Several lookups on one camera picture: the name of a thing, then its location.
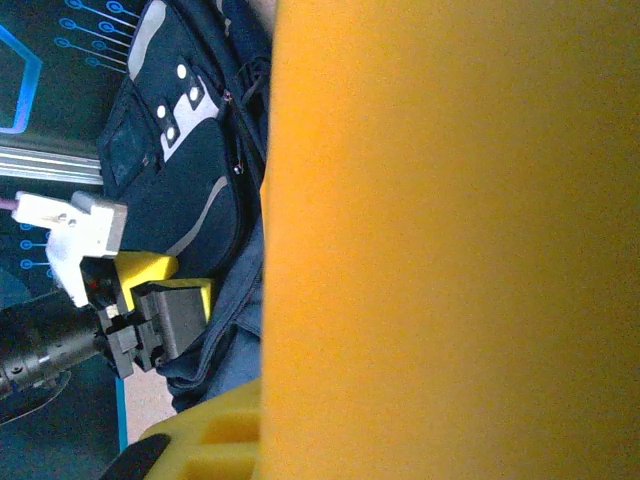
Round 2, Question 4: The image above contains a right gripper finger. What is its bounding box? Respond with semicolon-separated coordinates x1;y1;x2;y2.
99;378;263;480

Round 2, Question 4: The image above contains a navy blue backpack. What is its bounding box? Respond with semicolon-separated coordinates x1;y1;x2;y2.
97;0;274;414

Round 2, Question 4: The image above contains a yellow book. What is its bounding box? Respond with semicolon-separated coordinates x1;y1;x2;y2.
259;0;640;480

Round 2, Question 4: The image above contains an aluminium frame post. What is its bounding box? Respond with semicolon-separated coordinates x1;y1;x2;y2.
0;144;104;187

